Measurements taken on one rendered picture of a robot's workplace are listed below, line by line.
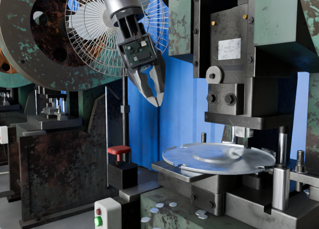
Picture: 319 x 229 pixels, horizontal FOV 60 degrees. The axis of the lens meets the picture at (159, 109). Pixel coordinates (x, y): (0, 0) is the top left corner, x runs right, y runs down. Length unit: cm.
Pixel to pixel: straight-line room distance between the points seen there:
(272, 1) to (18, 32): 148
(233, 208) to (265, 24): 44
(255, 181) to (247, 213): 10
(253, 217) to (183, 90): 201
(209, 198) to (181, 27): 48
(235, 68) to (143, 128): 247
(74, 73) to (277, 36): 148
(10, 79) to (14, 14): 179
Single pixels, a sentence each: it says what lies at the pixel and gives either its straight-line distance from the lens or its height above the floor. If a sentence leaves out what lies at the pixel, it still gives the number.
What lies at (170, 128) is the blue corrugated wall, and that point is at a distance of 279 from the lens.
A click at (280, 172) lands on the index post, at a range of 65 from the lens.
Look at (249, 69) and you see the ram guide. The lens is 69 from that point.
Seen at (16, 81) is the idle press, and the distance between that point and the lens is 359.
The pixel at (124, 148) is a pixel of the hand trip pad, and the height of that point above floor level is 76.
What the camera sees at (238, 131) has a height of 84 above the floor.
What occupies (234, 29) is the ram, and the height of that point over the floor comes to 111.
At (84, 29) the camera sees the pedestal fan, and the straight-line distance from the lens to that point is 155.
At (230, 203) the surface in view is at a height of 68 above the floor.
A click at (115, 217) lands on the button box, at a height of 59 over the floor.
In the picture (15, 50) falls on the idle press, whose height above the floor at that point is 117.
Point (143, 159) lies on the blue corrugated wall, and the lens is 323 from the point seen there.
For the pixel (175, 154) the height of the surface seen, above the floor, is 78.
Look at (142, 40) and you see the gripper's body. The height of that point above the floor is 106.
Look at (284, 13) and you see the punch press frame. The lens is 66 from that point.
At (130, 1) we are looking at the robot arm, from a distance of 62.
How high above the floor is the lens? 98
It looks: 5 degrees down
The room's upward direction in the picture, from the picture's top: straight up
